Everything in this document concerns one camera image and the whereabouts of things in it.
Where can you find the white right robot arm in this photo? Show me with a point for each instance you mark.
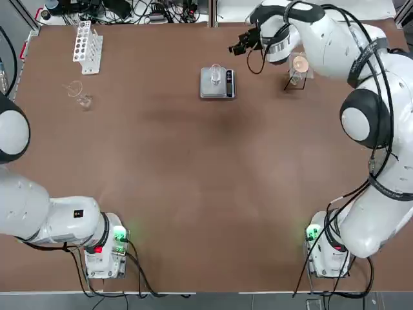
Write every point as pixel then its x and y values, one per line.
pixel 355 48

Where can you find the large glass beaker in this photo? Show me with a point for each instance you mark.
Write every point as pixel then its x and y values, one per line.
pixel 79 93

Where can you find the white test tube rack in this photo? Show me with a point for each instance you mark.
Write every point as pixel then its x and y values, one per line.
pixel 85 48

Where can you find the silver digital balance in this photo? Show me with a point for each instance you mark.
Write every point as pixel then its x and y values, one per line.
pixel 206 88

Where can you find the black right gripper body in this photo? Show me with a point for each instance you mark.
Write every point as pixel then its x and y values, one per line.
pixel 257 38

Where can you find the glass test tube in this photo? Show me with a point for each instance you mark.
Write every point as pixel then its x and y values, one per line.
pixel 95 32

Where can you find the small glass beaker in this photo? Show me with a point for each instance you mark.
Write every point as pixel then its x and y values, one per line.
pixel 215 76

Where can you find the black tripod stand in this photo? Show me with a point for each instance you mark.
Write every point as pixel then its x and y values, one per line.
pixel 288 84

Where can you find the black monitor stand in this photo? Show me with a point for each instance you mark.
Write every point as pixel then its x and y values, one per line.
pixel 117 9

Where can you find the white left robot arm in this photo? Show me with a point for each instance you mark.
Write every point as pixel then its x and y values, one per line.
pixel 48 216

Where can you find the grey floor socket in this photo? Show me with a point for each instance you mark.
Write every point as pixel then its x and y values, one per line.
pixel 313 304

